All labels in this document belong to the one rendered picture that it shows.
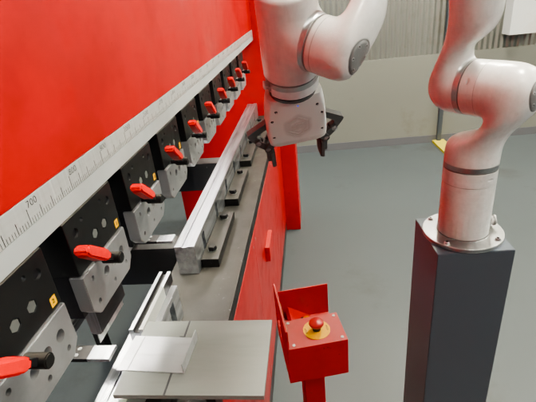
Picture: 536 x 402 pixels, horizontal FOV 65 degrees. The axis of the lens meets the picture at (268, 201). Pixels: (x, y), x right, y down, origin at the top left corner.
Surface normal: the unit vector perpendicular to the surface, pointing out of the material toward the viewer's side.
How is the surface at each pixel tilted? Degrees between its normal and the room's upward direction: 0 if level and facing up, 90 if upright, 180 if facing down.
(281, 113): 114
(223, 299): 0
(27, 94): 90
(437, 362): 90
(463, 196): 90
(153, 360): 0
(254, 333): 0
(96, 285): 90
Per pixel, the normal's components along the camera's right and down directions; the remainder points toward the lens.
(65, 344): 0.99, -0.04
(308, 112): 0.25, 0.74
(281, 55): -0.50, 0.73
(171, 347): -0.09, -0.89
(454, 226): -0.68, 0.38
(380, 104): -0.02, 0.44
